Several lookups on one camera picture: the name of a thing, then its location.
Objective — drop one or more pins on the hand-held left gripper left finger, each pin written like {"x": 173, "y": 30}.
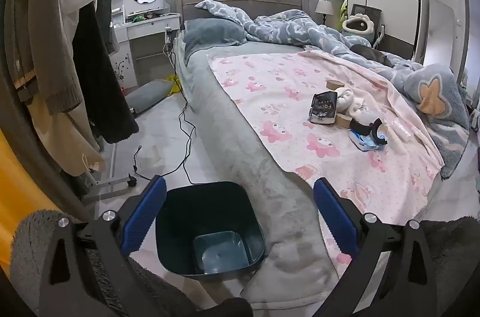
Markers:
{"x": 144, "y": 216}

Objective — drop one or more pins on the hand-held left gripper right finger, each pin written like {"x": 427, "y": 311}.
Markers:
{"x": 335, "y": 216}

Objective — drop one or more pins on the dark green trash bin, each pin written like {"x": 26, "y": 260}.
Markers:
{"x": 180, "y": 227}

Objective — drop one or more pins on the clear bubble wrap piece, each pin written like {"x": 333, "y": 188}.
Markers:
{"x": 399, "y": 129}

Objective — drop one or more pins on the black snack packet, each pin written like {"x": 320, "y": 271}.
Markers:
{"x": 322, "y": 107}

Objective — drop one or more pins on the white clothes rack base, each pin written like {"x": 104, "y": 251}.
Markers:
{"x": 108, "y": 184}

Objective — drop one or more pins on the brown cardboard tape roll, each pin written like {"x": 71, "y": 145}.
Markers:
{"x": 334, "y": 84}
{"x": 343, "y": 120}

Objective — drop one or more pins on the white crumpled cloth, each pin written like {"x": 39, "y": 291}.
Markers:
{"x": 350, "y": 101}

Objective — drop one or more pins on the grey fleece bed sheet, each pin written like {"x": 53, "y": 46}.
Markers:
{"x": 232, "y": 137}

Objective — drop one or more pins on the grey floor cushion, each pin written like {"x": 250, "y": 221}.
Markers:
{"x": 150, "y": 94}

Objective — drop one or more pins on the orange curtain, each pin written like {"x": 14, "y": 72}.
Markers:
{"x": 18, "y": 197}

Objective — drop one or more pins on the yellow bag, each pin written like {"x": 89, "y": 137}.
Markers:
{"x": 173, "y": 86}

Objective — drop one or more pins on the black fleece hanging garment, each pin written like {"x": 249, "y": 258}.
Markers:
{"x": 101, "y": 84}

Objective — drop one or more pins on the pink printed blanket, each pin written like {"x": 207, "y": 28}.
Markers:
{"x": 281, "y": 84}

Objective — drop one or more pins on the dark grey cloth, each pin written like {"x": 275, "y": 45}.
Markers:
{"x": 369, "y": 53}

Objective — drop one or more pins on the white dressing table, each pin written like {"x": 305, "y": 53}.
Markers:
{"x": 150, "y": 36}

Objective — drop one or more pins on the white power strip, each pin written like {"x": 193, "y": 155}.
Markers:
{"x": 168, "y": 34}

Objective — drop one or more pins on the white flower plush cushion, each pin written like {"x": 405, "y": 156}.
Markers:
{"x": 358, "y": 25}

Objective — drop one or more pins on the grey-blue pillow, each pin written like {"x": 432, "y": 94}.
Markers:
{"x": 210, "y": 34}

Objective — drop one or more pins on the blue patterned fleece duvet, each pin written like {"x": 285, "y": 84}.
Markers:
{"x": 285, "y": 28}

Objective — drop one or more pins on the black office chair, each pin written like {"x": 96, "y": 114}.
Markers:
{"x": 362, "y": 9}

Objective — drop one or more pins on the white table lamp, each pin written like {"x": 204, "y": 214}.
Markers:
{"x": 323, "y": 7}

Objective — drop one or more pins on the white door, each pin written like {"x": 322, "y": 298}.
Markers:
{"x": 442, "y": 28}

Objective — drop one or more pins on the olive grey hanging coat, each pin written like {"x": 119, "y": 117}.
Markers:
{"x": 41, "y": 21}

